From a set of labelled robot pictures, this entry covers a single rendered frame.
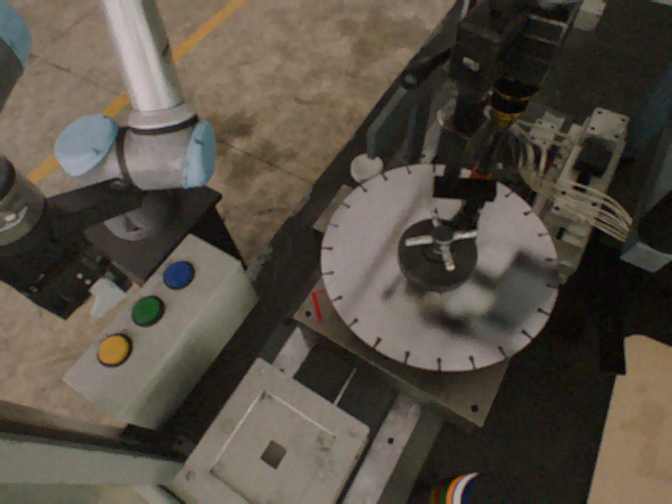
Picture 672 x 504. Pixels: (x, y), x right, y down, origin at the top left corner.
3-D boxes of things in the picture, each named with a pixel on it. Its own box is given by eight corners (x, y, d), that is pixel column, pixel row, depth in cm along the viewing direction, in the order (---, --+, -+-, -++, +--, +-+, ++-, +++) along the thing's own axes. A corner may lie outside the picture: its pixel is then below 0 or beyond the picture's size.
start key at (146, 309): (152, 331, 64) (146, 326, 62) (133, 318, 65) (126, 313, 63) (169, 309, 65) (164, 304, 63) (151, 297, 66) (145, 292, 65)
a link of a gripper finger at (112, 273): (106, 283, 54) (65, 250, 47) (116, 272, 55) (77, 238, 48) (132, 300, 53) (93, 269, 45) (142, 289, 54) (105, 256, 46)
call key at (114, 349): (118, 371, 61) (111, 367, 59) (99, 357, 62) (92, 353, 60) (138, 347, 63) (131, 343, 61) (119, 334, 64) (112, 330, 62)
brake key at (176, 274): (182, 294, 66) (177, 288, 65) (164, 282, 68) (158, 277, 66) (199, 274, 68) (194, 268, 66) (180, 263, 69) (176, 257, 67)
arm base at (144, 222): (92, 221, 92) (64, 193, 83) (141, 173, 98) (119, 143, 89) (142, 251, 87) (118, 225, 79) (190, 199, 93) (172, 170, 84)
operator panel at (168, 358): (160, 433, 70) (114, 421, 57) (114, 397, 73) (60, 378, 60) (260, 297, 81) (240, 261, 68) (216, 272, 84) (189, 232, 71)
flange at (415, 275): (382, 263, 60) (383, 254, 58) (422, 209, 64) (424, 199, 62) (452, 304, 56) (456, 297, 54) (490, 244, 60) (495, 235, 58)
